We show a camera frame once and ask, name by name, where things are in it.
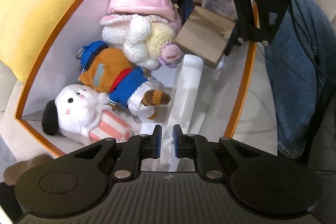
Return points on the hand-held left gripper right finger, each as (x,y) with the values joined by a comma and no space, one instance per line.
(177,141)

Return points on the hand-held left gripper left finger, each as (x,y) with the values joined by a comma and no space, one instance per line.
(157,141)

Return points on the small brown cardboard box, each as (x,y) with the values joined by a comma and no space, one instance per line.
(202,40)

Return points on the pink plush backpack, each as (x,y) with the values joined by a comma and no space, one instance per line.
(141,2)

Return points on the white crochet bunny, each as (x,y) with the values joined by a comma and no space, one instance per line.
(136,37)

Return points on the white plush dog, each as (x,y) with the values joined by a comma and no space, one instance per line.
(78,108)

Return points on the brown plush bear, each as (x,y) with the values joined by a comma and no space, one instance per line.
(110,66)

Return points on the orange cardboard box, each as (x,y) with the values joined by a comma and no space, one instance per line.
(52,69)

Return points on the person's right leg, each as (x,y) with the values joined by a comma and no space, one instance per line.
(294,69)

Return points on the beige sofa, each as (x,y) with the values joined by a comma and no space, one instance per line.
(262,108)

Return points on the brown sock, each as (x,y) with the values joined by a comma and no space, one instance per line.
(23,169)

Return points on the yellow pillow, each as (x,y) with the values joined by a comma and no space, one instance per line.
(39,3)

